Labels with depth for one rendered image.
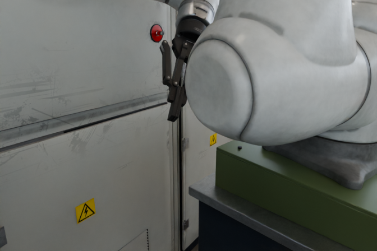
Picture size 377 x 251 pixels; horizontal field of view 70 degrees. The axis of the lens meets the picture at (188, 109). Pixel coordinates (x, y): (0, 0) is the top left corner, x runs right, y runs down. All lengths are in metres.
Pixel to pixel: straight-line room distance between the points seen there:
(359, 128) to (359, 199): 0.11
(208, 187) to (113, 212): 0.48
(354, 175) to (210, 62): 0.31
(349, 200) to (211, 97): 0.26
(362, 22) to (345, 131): 0.17
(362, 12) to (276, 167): 0.27
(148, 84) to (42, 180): 0.42
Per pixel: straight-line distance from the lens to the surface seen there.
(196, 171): 1.28
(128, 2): 0.87
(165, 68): 0.58
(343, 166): 0.50
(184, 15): 0.66
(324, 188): 0.47
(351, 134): 0.50
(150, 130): 0.97
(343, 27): 0.34
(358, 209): 0.45
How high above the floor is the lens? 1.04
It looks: 15 degrees down
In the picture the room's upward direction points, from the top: straight up
